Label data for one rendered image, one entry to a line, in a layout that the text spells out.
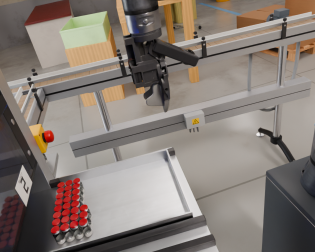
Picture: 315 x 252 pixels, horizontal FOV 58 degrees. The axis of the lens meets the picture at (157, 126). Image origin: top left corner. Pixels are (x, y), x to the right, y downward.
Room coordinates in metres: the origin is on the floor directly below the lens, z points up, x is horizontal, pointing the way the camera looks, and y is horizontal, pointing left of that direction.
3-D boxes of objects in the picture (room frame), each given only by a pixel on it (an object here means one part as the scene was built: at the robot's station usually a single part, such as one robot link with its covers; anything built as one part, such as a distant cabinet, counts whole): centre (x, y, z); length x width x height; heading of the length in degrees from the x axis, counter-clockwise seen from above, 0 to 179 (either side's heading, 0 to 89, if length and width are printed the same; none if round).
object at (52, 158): (0.79, 0.44, 0.87); 0.14 x 0.13 x 0.02; 96
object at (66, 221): (0.54, 0.27, 0.90); 0.18 x 0.02 x 0.05; 6
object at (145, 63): (0.64, -0.01, 1.23); 0.09 x 0.08 x 0.12; 96
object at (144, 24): (0.64, -0.01, 1.31); 0.08 x 0.08 x 0.05
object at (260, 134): (1.62, -0.84, 0.07); 0.50 x 0.08 x 0.14; 6
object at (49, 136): (0.78, 0.35, 0.99); 0.04 x 0.04 x 0.04; 6
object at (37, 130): (0.78, 0.40, 1.00); 0.08 x 0.07 x 0.07; 96
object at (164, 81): (0.62, -0.03, 1.17); 0.05 x 0.02 x 0.09; 6
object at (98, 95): (1.50, 0.30, 0.46); 0.09 x 0.09 x 0.77; 6
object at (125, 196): (0.56, 0.14, 0.90); 0.34 x 0.26 x 0.04; 96
